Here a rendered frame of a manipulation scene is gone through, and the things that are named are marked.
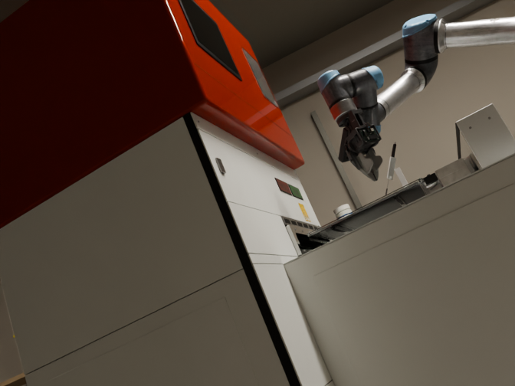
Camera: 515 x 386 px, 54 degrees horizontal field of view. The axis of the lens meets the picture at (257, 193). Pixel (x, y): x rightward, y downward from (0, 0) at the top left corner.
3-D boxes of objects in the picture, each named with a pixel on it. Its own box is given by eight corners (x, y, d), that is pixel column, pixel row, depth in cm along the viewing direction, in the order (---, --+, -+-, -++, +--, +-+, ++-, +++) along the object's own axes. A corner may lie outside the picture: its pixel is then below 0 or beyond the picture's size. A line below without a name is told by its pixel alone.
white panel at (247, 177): (243, 268, 112) (182, 116, 124) (332, 267, 187) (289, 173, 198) (254, 262, 112) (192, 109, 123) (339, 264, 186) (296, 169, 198)
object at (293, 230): (296, 256, 146) (283, 226, 149) (333, 258, 186) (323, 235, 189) (302, 253, 146) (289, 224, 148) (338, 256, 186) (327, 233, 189)
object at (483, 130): (483, 171, 120) (455, 122, 124) (479, 200, 171) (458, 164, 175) (523, 152, 118) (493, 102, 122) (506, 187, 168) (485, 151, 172)
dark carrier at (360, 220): (310, 235, 152) (309, 233, 152) (337, 241, 183) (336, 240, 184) (418, 183, 142) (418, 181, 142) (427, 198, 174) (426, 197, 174)
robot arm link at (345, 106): (326, 114, 157) (346, 109, 161) (332, 126, 156) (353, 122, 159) (336, 100, 151) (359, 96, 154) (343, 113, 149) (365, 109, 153)
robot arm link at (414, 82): (415, 80, 197) (348, 136, 169) (413, 53, 192) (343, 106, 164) (444, 82, 190) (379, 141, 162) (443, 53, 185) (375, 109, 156)
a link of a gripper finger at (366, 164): (375, 175, 144) (362, 148, 147) (365, 184, 149) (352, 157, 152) (384, 173, 145) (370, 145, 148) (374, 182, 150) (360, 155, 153)
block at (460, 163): (439, 179, 142) (434, 170, 142) (440, 181, 145) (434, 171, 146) (467, 165, 139) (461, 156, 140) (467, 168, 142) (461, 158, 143)
